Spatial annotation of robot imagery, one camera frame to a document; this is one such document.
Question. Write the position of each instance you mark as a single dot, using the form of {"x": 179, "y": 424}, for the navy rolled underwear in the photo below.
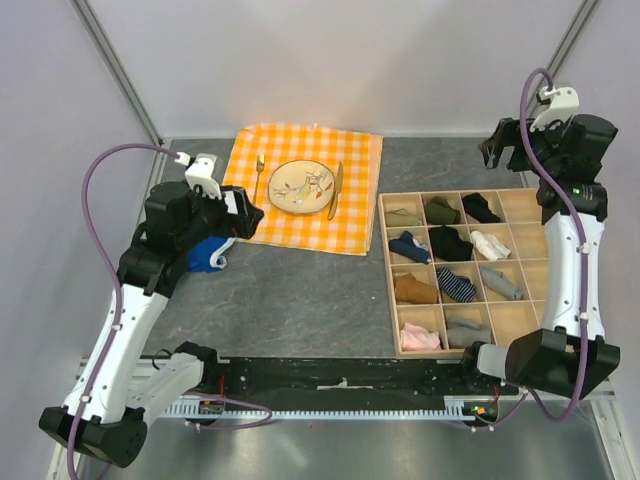
{"x": 408, "y": 246}

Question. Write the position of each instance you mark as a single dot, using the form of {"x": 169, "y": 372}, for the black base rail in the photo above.
{"x": 343, "y": 384}

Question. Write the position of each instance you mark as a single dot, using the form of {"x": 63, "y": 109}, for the gold fork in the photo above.
{"x": 259, "y": 169}

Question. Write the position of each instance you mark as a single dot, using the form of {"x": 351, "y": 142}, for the olive rolled underwear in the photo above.
{"x": 401, "y": 218}

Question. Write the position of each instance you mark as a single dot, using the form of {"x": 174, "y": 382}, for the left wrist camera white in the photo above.
{"x": 199, "y": 174}

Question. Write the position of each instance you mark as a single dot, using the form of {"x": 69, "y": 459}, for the striped rolled underwear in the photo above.
{"x": 458, "y": 288}

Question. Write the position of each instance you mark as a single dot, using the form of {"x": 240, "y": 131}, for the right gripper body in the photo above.
{"x": 521, "y": 159}

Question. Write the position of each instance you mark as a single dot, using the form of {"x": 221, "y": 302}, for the wooden compartment tray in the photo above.
{"x": 462, "y": 266}

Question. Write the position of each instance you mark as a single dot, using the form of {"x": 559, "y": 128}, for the dark green rolled underwear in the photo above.
{"x": 439, "y": 212}

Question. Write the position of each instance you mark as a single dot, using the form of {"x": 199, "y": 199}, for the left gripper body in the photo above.
{"x": 239, "y": 222}

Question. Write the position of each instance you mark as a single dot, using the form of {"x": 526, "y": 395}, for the black rolled underwear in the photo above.
{"x": 447, "y": 245}

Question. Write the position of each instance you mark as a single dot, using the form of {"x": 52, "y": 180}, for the grey cable duct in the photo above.
{"x": 194, "y": 408}

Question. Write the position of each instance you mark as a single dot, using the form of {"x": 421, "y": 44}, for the brown rolled underwear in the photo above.
{"x": 408, "y": 289}

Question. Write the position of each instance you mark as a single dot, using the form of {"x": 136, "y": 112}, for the orange checkered cloth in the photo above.
{"x": 350, "y": 231}

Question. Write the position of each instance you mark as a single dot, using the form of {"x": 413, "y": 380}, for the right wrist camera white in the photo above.
{"x": 558, "y": 104}

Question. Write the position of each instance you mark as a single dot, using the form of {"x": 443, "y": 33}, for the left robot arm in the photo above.
{"x": 104, "y": 416}

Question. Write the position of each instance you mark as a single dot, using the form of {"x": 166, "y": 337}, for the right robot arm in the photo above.
{"x": 568, "y": 354}

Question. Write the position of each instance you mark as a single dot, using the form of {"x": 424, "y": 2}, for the pink rolled underwear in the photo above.
{"x": 417, "y": 338}

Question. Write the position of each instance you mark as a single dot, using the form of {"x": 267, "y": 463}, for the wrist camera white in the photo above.
{"x": 199, "y": 174}
{"x": 558, "y": 104}

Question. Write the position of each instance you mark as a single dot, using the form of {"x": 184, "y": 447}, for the white rolled underwear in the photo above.
{"x": 489, "y": 246}

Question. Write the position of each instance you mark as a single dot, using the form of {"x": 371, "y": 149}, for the grey rolled underwear front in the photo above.
{"x": 463, "y": 332}

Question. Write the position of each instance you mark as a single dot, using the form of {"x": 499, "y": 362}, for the decorated ceramic plate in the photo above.
{"x": 301, "y": 187}

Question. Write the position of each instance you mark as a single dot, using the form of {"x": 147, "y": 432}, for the blue underwear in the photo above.
{"x": 209, "y": 255}

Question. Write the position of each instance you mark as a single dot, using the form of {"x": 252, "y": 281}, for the grey rolled underwear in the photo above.
{"x": 463, "y": 332}
{"x": 498, "y": 282}

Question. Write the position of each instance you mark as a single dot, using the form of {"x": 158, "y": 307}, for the gold knife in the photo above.
{"x": 337, "y": 190}

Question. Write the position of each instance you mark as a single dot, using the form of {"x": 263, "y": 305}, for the black underwear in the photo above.
{"x": 447, "y": 245}
{"x": 477, "y": 207}

